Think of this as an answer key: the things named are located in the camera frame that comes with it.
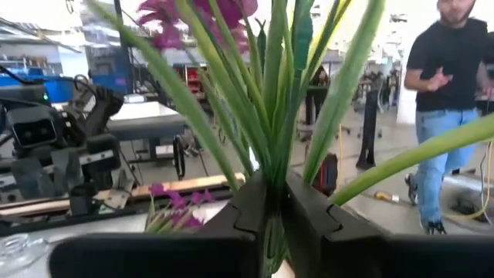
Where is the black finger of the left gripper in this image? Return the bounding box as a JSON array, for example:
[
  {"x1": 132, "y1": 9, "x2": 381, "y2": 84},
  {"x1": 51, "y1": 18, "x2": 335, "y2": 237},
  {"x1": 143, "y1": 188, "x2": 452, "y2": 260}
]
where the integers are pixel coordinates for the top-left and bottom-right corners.
[
  {"x1": 51, "y1": 148, "x2": 84, "y2": 192},
  {"x1": 11, "y1": 155, "x2": 52, "y2": 200}
]

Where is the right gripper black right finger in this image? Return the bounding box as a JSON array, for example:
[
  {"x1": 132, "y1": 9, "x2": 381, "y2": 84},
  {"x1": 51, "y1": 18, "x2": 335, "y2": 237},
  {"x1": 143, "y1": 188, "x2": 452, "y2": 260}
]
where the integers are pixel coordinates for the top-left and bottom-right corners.
[{"x1": 285, "y1": 169, "x2": 494, "y2": 278}]

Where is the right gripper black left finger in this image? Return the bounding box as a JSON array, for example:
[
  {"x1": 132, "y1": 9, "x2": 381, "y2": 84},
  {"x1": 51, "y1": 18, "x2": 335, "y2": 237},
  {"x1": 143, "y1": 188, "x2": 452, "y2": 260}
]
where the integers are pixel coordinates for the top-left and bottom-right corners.
[{"x1": 48, "y1": 171, "x2": 268, "y2": 278}]

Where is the purple artificial flower bunch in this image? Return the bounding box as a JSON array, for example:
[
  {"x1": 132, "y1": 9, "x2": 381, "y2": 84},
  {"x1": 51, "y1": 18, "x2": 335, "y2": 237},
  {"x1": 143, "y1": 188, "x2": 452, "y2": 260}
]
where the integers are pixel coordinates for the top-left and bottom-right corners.
[
  {"x1": 144, "y1": 181, "x2": 215, "y2": 235},
  {"x1": 86, "y1": 0, "x2": 494, "y2": 277}
]

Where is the clear cut-glass vase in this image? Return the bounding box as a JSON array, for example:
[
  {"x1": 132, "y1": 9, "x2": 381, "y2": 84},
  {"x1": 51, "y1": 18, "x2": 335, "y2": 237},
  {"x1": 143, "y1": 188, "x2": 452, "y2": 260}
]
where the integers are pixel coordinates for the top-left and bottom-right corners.
[{"x1": 0, "y1": 232, "x2": 51, "y2": 277}]

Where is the white rolling table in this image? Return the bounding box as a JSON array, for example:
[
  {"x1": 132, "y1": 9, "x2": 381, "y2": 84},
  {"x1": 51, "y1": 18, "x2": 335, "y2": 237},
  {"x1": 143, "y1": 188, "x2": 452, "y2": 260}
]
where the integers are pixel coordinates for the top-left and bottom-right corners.
[{"x1": 106, "y1": 100, "x2": 189, "y2": 179}]

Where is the red and black case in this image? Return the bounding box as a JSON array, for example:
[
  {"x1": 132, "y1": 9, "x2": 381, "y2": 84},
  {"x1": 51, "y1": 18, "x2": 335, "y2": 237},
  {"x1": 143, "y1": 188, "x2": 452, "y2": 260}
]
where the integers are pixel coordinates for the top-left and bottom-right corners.
[{"x1": 311, "y1": 152, "x2": 339, "y2": 196}]

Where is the light wooden table board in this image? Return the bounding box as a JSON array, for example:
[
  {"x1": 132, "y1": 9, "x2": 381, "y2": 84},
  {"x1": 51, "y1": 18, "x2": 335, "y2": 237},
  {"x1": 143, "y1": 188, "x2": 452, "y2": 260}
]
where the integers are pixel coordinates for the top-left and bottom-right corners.
[{"x1": 0, "y1": 172, "x2": 246, "y2": 217}]

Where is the blue plastic bin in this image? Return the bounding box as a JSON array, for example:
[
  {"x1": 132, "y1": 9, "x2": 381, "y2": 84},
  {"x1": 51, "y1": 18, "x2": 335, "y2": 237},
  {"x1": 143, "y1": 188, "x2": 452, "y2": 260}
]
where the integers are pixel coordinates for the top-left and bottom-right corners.
[{"x1": 0, "y1": 73, "x2": 75, "y2": 103}]

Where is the person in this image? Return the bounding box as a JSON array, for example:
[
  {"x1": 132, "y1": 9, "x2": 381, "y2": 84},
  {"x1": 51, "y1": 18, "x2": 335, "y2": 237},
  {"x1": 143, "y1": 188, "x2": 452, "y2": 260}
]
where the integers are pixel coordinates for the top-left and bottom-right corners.
[{"x1": 403, "y1": 0, "x2": 494, "y2": 236}]

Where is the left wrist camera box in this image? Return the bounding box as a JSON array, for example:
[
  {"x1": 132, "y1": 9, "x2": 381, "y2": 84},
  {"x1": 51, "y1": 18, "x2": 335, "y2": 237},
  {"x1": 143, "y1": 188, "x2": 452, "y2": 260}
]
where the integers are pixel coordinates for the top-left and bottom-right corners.
[{"x1": 5, "y1": 107, "x2": 59, "y2": 150}]

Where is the yellow cable plug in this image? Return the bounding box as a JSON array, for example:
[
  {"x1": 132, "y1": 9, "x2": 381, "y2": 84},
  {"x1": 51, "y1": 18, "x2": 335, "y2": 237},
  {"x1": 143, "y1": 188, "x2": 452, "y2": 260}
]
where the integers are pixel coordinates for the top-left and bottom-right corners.
[{"x1": 373, "y1": 190, "x2": 401, "y2": 204}]

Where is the black stand post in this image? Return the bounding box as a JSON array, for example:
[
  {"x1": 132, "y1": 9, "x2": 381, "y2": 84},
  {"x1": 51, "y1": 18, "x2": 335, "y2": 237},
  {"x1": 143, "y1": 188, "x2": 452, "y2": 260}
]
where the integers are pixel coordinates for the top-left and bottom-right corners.
[{"x1": 354, "y1": 87, "x2": 382, "y2": 171}]

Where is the yellow floor cable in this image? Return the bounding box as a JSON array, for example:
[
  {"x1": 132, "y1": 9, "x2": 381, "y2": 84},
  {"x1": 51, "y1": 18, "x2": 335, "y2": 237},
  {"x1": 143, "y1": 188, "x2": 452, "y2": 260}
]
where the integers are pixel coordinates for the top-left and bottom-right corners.
[{"x1": 443, "y1": 141, "x2": 494, "y2": 224}]

